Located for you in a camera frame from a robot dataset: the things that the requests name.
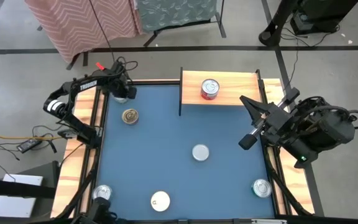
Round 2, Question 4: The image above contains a teal label seafood can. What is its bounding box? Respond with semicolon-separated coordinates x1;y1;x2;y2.
251;179;273;198
91;184;113;202

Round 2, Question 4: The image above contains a black bulky object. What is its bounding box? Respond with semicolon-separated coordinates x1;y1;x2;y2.
73;197;119;224

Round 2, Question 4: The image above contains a wooden shelf black metal frame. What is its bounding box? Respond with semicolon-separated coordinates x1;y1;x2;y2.
178;67;264;116

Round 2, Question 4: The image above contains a black hanging cable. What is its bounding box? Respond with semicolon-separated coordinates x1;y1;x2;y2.
88;0;116;62

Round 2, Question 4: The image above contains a black floor cable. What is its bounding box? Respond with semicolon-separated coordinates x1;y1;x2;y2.
278;24;341;93
0;124;58;162

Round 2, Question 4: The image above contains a green leaf print curtain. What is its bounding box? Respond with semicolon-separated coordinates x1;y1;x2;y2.
135;0;219;34

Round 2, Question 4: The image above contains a red blue label salmon can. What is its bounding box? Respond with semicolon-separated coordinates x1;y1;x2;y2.
121;108;140;126
150;190;171;213

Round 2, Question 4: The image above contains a pink chevron curtain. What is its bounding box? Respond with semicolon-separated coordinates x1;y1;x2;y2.
24;0;142;64

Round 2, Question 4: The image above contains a black curtain rack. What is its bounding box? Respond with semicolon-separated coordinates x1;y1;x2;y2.
35;0;227;71

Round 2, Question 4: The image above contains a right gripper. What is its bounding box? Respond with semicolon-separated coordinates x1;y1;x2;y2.
238;87;300;151

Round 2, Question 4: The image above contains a black power adapter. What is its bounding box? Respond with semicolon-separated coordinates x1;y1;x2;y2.
16;139;43;154

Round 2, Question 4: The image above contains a yellow floor cable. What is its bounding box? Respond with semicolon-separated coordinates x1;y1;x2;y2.
0;129;63;141

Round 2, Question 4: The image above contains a dark side cart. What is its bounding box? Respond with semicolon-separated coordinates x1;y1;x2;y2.
0;160;61;224

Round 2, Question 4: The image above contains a white flat box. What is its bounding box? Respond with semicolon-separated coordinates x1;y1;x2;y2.
0;174;44;218

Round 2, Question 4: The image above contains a black computer case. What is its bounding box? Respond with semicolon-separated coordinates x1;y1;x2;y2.
290;0;358;35

